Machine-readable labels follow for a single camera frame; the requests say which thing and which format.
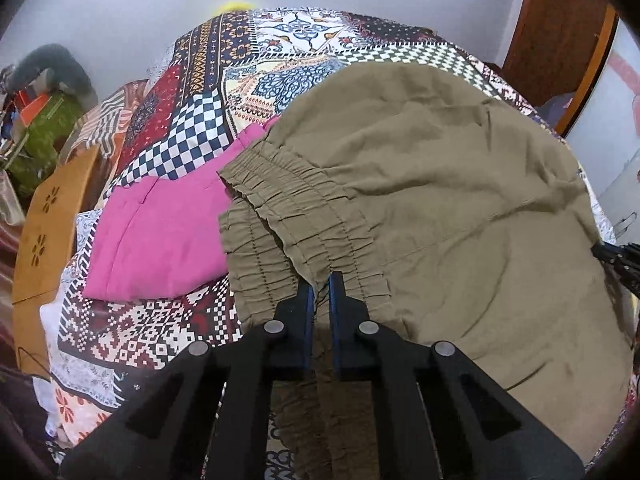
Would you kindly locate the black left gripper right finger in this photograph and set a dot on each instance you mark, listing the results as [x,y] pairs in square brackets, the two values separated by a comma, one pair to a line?
[437,414]

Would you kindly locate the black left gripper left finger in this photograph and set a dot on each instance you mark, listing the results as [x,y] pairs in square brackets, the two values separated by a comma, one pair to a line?
[205,415]

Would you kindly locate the olive khaki pants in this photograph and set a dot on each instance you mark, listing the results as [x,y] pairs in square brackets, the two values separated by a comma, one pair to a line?
[451,215]

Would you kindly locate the pink folded garment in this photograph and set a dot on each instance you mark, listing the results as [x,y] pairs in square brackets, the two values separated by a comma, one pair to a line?
[160,238]

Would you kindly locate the wooden wardrobe door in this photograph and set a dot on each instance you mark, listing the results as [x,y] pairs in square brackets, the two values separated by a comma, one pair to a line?
[559,47]

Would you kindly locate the wooden bedside table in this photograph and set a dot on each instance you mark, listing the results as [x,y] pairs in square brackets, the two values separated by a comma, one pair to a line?
[46,245]

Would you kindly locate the green patterned bag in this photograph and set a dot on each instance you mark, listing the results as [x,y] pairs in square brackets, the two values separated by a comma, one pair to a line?
[36,155]

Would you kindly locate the patchwork patterned bedspread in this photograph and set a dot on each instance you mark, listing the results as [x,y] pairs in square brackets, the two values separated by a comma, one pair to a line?
[238,69]

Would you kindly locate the orange box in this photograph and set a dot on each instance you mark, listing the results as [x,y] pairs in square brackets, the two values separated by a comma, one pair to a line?
[30,106]

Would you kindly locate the grey plush pillow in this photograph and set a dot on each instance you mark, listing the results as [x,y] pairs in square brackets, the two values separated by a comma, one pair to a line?
[54,61]

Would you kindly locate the yellow pillow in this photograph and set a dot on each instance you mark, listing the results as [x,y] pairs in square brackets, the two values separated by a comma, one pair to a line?
[234,6]

